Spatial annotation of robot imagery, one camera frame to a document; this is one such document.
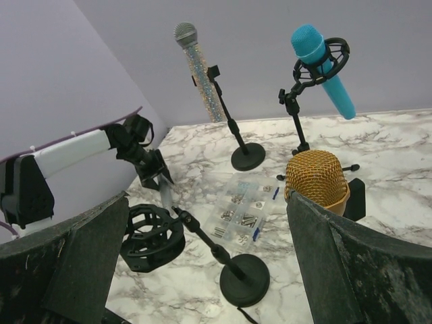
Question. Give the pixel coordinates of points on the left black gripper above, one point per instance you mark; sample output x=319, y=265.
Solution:
x=150, y=166

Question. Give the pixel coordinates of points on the silver microphone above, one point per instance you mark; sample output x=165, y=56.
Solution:
x=165, y=192

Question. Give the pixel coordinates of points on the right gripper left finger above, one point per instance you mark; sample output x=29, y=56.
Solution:
x=63, y=273

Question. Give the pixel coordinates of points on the blue microphone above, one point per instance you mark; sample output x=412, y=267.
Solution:
x=324, y=58

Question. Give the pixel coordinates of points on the black tripod shock mount stand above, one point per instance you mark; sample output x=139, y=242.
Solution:
x=293, y=101

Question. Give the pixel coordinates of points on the clear screw organizer box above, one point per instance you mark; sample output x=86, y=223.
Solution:
x=240, y=204

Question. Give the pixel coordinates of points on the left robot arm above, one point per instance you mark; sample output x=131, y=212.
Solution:
x=27, y=201

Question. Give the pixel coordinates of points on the shock mount round base stand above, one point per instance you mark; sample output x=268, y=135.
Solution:
x=154, y=238

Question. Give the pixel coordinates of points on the round base stand, glitter mic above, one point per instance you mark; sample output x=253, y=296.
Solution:
x=248, y=155

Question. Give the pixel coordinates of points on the glitter microphone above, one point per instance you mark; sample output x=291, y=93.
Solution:
x=186, y=36

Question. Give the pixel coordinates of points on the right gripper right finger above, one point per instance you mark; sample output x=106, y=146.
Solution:
x=354, y=274

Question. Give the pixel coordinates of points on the gold microphone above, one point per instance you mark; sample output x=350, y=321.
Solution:
x=318, y=176

